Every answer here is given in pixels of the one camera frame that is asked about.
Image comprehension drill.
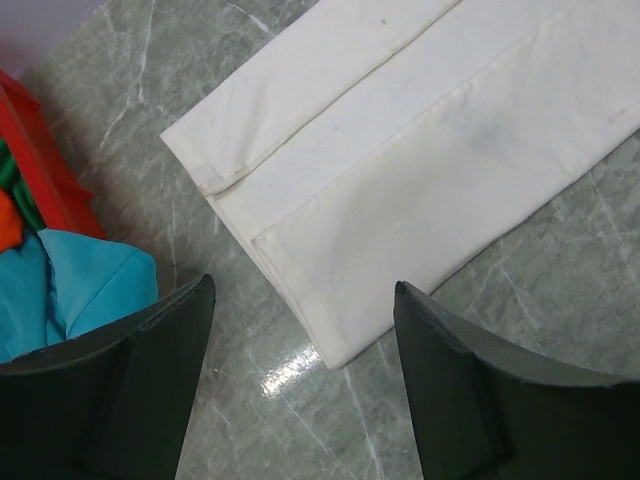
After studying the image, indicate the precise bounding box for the red plastic bin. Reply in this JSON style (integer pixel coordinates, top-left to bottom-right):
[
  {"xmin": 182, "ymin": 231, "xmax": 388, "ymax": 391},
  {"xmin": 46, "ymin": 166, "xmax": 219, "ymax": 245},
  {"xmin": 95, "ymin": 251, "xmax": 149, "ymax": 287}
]
[{"xmin": 1, "ymin": 73, "xmax": 107, "ymax": 240}]

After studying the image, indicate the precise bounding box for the white t shirt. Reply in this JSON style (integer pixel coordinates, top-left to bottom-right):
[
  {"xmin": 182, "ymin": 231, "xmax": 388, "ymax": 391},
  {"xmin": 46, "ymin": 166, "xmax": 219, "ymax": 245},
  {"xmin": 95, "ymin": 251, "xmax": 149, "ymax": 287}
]
[{"xmin": 162, "ymin": 1, "xmax": 639, "ymax": 369}]

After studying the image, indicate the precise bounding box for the orange t shirt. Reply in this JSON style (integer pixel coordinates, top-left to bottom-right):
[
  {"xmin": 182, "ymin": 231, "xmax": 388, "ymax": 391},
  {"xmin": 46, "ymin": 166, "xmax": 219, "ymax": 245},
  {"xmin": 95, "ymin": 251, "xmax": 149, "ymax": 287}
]
[{"xmin": 0, "ymin": 190, "xmax": 23, "ymax": 253}]

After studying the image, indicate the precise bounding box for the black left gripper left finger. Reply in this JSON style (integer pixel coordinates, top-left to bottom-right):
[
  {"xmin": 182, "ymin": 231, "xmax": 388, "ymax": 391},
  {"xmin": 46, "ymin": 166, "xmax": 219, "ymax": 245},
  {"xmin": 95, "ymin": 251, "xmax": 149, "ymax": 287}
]
[{"xmin": 1, "ymin": 275, "xmax": 216, "ymax": 479}]

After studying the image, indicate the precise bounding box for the green t shirt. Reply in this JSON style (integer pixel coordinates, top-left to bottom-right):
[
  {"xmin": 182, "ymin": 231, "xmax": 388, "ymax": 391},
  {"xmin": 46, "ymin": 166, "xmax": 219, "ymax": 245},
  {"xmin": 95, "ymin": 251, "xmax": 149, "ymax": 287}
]
[{"xmin": 0, "ymin": 139, "xmax": 46, "ymax": 232}]

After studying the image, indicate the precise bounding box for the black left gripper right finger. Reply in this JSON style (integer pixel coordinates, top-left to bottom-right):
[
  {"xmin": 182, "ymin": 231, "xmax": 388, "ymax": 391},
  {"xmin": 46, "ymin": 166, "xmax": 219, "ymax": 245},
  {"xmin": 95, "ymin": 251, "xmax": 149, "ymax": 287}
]
[{"xmin": 393, "ymin": 282, "xmax": 639, "ymax": 479}]

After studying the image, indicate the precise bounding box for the light blue t shirt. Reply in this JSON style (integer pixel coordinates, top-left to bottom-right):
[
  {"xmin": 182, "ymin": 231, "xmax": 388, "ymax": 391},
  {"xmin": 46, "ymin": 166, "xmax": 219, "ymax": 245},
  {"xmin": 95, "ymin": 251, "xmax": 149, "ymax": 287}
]
[{"xmin": 1, "ymin": 229, "xmax": 159, "ymax": 363}]

